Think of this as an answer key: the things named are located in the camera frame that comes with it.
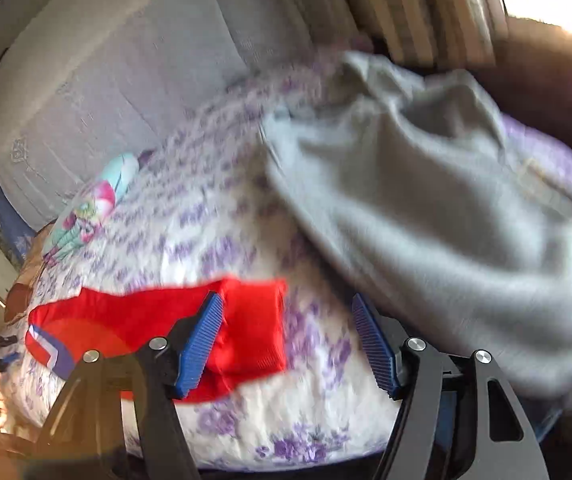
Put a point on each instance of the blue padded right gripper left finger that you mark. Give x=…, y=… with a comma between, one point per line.
x=83, y=436

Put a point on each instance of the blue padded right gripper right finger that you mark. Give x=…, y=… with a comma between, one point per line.
x=459, y=418

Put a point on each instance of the red blue white track pants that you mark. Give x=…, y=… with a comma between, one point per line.
x=249, y=345

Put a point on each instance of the brown orange pillow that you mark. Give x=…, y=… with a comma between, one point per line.
x=21, y=292

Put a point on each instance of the folded floral teal quilt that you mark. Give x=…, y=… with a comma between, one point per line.
x=90, y=208

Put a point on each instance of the purple floral bed sheet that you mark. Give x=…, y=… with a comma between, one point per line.
x=201, y=209

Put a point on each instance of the grey fleece blanket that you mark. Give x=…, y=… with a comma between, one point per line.
x=412, y=189

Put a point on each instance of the white lace covered headboard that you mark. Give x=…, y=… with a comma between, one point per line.
x=91, y=79

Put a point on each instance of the brown checked curtain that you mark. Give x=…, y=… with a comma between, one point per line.
x=443, y=34

